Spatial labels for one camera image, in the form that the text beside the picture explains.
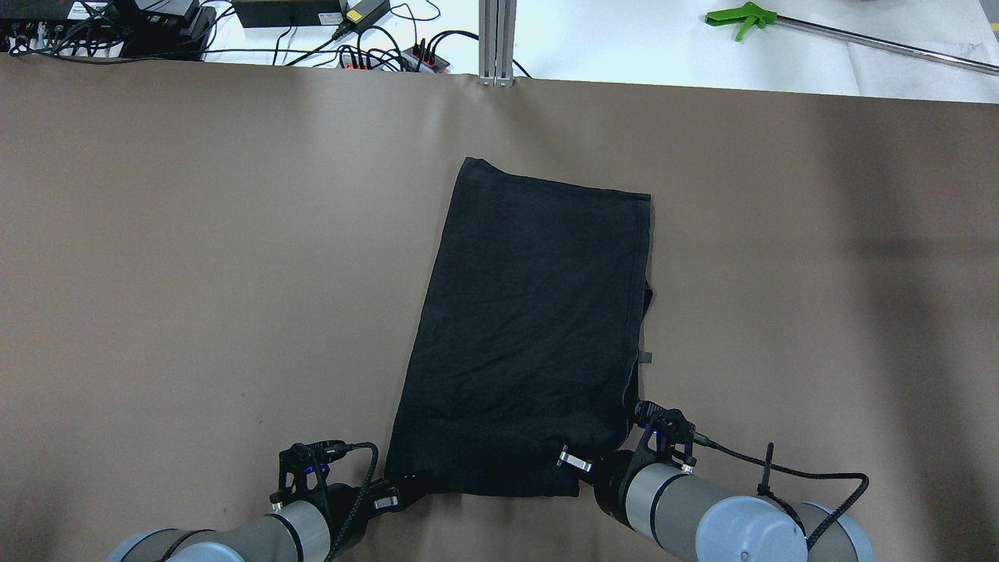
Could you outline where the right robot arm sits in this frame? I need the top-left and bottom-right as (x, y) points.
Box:
(556, 446), (876, 561)

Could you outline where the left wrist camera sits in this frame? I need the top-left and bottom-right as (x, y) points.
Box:
(270, 439), (350, 511)

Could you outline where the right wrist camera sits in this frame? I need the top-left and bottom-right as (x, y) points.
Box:
(631, 400), (697, 473)

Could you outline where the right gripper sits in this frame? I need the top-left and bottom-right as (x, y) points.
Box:
(556, 446), (635, 528)

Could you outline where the black power adapter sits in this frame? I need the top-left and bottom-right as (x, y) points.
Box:
(343, 0), (390, 30)

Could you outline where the orange grey usb hub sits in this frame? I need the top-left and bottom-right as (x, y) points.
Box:
(400, 41), (452, 74)
(336, 45), (378, 70)

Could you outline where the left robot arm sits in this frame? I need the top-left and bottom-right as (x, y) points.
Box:
(107, 473), (428, 561)

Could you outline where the green handled grabber tool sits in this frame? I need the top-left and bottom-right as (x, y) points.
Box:
(704, 2), (998, 76)

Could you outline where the black box device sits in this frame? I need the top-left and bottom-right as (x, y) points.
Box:
(229, 1), (350, 29)

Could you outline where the aluminium frame post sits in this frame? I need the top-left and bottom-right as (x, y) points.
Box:
(478, 0), (517, 88)

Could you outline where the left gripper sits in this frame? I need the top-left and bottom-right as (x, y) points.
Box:
(327, 472), (428, 551)

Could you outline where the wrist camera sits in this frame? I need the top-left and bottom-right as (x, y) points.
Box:
(631, 400), (697, 473)
(270, 439), (350, 511)

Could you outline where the black printed t-shirt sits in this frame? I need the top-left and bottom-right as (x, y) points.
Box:
(385, 157), (652, 498)

